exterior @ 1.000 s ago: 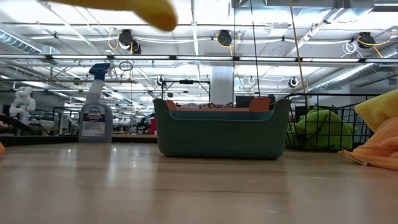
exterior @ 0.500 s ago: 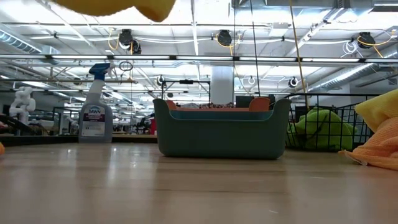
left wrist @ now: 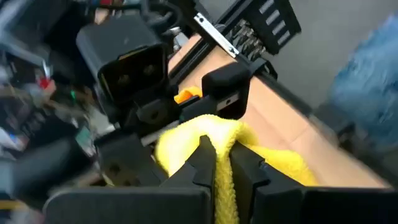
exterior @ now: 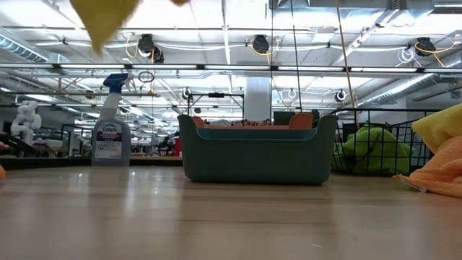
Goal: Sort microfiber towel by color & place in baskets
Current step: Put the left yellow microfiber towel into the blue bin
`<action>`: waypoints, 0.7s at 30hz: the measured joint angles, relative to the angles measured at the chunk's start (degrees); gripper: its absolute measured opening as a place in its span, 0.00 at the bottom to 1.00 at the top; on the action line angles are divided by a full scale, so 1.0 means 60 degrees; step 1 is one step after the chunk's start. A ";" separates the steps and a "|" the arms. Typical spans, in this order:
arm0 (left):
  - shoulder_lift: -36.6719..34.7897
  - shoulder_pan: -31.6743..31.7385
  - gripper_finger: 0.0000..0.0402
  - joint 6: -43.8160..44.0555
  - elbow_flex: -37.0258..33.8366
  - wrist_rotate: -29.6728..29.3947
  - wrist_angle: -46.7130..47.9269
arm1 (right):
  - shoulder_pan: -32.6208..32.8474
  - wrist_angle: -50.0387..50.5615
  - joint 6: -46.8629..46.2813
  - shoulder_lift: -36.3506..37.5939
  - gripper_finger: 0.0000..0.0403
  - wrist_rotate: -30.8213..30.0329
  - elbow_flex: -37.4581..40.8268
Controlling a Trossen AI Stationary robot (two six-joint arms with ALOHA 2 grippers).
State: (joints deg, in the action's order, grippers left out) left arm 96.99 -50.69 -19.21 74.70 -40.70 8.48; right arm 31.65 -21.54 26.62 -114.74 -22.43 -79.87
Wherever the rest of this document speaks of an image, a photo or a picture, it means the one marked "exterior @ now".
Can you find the red container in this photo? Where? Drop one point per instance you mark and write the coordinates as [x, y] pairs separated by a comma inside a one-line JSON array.
[[177, 146]]

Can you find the white robot figure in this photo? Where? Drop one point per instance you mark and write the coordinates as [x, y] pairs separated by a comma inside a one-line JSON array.
[[27, 121]]

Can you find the long light bar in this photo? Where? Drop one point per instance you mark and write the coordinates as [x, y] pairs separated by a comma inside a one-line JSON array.
[[231, 67]]

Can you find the orange plastic basket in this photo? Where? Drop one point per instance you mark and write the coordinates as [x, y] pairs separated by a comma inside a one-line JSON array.
[[301, 121]]

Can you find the large yellow microfiber towel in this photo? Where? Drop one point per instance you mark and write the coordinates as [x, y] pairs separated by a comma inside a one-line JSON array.
[[103, 21]]

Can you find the blue-capped spray bottle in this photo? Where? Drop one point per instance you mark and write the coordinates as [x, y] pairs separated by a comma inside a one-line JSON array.
[[110, 144]]

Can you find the white pillar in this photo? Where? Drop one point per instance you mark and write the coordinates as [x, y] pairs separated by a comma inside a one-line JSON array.
[[258, 101]]

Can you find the small green microfiber towel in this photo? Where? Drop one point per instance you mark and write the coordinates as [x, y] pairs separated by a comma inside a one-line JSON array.
[[339, 155]]

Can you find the large green microfiber towel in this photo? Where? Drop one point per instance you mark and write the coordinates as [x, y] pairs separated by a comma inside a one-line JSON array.
[[377, 159]]

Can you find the black monitor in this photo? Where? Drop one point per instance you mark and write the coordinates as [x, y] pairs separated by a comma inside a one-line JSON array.
[[283, 117]]

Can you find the black gantry frame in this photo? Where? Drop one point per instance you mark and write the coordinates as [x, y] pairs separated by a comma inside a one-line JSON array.
[[216, 95]]

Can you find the small yellow microfiber towel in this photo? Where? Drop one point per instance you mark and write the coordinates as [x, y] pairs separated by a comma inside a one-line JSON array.
[[440, 126]]

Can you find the teal plastic basket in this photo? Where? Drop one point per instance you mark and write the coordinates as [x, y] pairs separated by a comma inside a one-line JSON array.
[[256, 159]]

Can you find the orange microfiber towel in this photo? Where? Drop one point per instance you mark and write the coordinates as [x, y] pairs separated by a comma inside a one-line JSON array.
[[1, 172], [440, 173]]

